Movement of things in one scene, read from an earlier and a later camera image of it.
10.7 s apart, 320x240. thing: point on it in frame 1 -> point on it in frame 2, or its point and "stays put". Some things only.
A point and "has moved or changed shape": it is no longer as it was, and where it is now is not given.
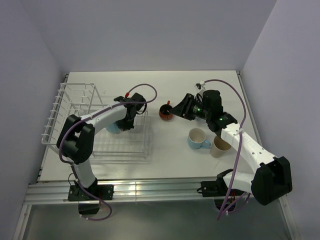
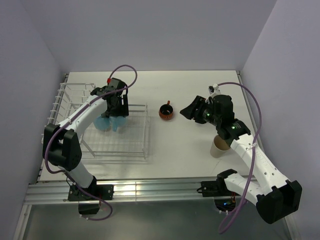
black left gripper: [125, 126] -> [122, 111]
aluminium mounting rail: [130, 191] stays put
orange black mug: [165, 111] stays put
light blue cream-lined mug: [196, 139] has moved or changed shape
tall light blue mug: [113, 128] has moved or changed shape
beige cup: [219, 147] stays put
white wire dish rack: [73, 100] stays put
